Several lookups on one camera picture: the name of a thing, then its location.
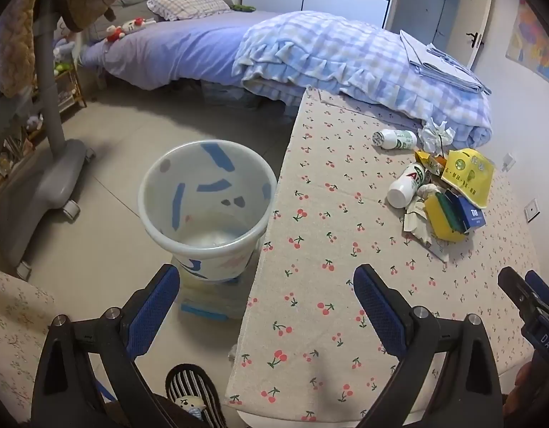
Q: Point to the grey wheeled stand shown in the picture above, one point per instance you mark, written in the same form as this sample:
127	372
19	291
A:
47	178

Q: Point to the blue cardboard box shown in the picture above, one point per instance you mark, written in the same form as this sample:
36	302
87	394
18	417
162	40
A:
473	214

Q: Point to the white cat plush toy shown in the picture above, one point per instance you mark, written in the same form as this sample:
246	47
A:
138	24

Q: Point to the striped slipper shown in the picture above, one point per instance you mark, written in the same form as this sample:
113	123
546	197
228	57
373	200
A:
194	383

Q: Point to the grey door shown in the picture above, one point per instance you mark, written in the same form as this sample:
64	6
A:
435	4

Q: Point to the wooden shelf with toys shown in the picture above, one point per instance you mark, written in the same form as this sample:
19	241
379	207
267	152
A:
69	89

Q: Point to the white bottle red green label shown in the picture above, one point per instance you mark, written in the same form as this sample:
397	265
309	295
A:
406	185

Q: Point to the floral cushion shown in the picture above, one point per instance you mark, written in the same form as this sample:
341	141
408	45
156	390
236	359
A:
16	321

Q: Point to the blue plaid ruffled quilt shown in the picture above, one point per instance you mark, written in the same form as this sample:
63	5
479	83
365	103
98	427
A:
346	53

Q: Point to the yellow green packet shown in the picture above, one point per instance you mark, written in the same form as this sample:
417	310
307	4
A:
437	220

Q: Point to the cherry print tablecloth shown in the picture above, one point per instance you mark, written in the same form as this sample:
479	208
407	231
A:
328	232

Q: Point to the bed with purple sheet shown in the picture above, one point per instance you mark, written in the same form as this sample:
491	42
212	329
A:
181	49

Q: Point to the person's right hand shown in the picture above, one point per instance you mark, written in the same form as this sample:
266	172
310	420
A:
526	379

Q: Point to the folded blue sheets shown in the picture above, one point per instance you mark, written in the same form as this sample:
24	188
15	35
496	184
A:
439	64

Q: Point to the white wall socket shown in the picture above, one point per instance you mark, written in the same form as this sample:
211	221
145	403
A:
508	162
532	210

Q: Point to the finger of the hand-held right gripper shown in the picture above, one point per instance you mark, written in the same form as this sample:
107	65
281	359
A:
542	287
517	292

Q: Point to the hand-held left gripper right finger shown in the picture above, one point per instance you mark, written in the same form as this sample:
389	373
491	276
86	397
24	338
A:
381	312

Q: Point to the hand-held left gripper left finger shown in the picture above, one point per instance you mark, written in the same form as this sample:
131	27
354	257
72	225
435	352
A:
152	316

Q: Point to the white plastic bin blue patches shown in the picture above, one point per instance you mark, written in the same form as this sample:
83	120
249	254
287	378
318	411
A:
190	214

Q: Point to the large yellow snack packet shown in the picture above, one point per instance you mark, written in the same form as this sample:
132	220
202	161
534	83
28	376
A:
468	174

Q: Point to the beige crumpled wrapper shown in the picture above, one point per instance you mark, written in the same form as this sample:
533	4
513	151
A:
419	227

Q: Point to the plaid pillow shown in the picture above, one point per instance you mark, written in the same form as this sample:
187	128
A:
190	2

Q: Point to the blue strip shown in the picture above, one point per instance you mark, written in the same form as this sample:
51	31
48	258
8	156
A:
106	390

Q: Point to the crumpled white tissue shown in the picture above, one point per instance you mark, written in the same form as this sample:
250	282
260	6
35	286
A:
435	133

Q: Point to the small gold wrapper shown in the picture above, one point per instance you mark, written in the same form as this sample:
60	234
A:
426	159

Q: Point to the wall map poster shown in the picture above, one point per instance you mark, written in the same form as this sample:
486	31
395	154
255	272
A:
535	40

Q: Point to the green toy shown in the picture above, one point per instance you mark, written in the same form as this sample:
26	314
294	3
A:
243	8

